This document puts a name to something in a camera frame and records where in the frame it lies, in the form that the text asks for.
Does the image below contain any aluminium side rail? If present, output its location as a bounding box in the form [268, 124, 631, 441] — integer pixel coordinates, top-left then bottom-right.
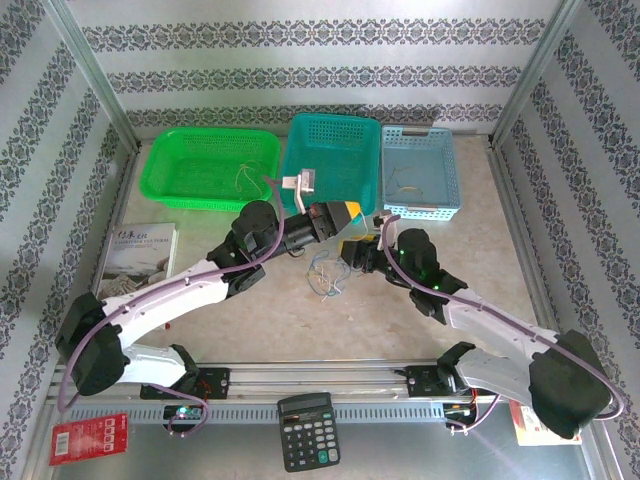
[69, 144, 139, 365]
[487, 143, 571, 359]

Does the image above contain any red card package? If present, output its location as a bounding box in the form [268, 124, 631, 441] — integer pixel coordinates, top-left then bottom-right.
[48, 412, 130, 467]

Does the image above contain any green plastic basket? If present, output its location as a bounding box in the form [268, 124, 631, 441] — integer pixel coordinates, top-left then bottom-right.
[138, 127, 283, 212]

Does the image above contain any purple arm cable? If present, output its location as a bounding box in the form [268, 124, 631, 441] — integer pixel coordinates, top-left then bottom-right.
[57, 174, 289, 439]
[382, 214, 626, 435]

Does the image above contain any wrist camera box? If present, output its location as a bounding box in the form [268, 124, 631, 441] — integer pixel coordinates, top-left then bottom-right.
[372, 209, 397, 251]
[281, 168, 317, 214]

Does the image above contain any grey slotted cable duct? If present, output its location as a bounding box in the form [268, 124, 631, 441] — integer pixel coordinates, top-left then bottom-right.
[64, 402, 446, 424]

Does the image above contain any circuit board with LED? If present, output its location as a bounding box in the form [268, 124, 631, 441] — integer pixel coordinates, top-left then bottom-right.
[163, 403, 207, 426]
[443, 399, 479, 426]

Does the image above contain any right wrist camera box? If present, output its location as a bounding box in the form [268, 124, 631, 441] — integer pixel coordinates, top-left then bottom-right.
[372, 209, 397, 251]

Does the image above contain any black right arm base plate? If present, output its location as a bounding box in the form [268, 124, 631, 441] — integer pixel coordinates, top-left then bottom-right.
[405, 364, 499, 399]

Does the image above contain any red package with USB stick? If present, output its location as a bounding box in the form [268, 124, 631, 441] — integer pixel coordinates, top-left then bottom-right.
[509, 399, 584, 447]

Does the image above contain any teal plastic basket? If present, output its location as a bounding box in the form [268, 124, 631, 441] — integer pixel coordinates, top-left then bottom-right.
[277, 112, 382, 221]

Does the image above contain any light blue plastic basket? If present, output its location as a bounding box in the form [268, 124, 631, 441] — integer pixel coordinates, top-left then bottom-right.
[380, 124, 462, 223]

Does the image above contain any pale cream thin cable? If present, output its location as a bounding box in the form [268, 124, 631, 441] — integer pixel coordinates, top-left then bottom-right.
[234, 159, 269, 195]

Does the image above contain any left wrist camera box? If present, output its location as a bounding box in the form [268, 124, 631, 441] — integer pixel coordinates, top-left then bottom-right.
[281, 168, 317, 214]

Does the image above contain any blue thin cable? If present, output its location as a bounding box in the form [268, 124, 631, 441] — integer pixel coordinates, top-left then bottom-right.
[305, 249, 351, 299]

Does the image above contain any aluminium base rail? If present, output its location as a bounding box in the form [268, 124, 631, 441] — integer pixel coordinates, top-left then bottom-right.
[47, 359, 586, 401]

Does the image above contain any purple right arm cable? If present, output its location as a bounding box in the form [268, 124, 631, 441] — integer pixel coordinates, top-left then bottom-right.
[382, 214, 626, 435]

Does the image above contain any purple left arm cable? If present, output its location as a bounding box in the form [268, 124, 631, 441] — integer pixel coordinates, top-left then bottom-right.
[57, 174, 289, 439]

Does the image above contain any black calculator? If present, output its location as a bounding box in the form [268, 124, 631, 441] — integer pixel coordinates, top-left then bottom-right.
[276, 392, 342, 474]

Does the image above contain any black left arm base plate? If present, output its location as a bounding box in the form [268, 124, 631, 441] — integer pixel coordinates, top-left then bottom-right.
[139, 367, 231, 401]

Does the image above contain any grey cover book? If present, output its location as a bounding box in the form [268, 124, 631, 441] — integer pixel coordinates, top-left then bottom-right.
[94, 222, 179, 301]

